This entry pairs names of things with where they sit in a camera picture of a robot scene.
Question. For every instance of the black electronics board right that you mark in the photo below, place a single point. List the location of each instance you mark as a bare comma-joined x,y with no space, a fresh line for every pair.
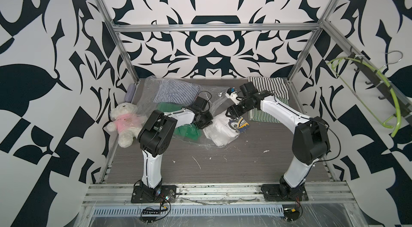
291,214

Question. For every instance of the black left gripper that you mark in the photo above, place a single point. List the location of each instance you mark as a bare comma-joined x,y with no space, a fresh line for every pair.
210,120

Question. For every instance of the black electronics board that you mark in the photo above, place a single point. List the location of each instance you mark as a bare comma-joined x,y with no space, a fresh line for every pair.
291,214
149,215

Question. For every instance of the clear plastic vacuum bag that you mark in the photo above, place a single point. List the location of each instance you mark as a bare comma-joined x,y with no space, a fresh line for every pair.
214,93

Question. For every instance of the black electronics board left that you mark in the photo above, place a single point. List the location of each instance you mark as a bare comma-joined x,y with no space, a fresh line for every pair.
149,215

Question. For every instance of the white printed t-shirt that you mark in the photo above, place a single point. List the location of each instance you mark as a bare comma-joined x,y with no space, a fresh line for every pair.
224,129

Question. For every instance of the white teddy bear pink shirt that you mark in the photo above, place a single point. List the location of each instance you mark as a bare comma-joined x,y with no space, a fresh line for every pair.
126,122

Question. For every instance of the aluminium frame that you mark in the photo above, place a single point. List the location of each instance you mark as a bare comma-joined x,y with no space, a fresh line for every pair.
215,39

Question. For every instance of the black wall hook rack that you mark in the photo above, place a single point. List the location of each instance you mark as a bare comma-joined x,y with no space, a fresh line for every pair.
377,82

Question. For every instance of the blue white striped garment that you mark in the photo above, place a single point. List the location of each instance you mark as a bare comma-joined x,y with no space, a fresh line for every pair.
177,92

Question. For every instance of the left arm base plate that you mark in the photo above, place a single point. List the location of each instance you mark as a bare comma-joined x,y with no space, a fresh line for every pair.
144,194

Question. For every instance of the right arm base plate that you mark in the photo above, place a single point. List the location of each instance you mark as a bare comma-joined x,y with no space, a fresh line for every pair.
284,193

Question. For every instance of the green clothes hanger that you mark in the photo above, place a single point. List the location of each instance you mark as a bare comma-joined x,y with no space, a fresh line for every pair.
377,94

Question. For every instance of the black white striped tank top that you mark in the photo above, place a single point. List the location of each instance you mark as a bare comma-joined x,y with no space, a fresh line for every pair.
275,85

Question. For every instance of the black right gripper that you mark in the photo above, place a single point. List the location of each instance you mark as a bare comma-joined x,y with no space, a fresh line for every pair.
232,109

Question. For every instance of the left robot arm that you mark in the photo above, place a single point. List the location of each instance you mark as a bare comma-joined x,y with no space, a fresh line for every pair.
157,133

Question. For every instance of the green white striped garment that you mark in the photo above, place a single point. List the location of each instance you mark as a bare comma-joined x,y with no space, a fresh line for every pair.
262,117

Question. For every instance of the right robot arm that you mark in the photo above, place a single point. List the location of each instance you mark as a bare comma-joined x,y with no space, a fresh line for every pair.
310,142

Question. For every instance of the white slotted cable duct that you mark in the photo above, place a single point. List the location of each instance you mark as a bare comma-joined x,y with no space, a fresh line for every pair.
197,210

